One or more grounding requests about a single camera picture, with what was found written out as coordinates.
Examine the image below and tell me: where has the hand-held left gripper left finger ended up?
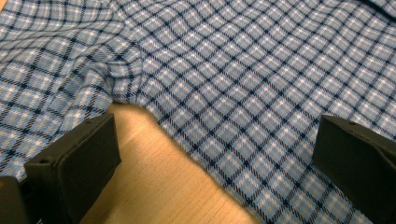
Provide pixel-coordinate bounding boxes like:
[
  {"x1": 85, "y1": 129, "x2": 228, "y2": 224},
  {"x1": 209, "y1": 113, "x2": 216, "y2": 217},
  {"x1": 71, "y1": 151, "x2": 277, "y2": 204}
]
[{"x1": 23, "y1": 112, "x2": 122, "y2": 224}]

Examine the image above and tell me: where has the blue plaid shirt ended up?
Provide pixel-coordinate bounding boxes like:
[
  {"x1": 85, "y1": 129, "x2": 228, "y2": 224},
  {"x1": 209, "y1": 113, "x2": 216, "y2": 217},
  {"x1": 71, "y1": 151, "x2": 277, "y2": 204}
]
[{"x1": 0, "y1": 0, "x2": 396, "y2": 224}]

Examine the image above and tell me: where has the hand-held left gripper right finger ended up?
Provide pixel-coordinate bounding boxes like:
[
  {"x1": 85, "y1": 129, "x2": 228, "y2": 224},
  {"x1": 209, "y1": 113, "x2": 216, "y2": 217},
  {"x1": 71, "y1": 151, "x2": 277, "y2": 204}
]
[{"x1": 312, "y1": 114, "x2": 396, "y2": 224}]

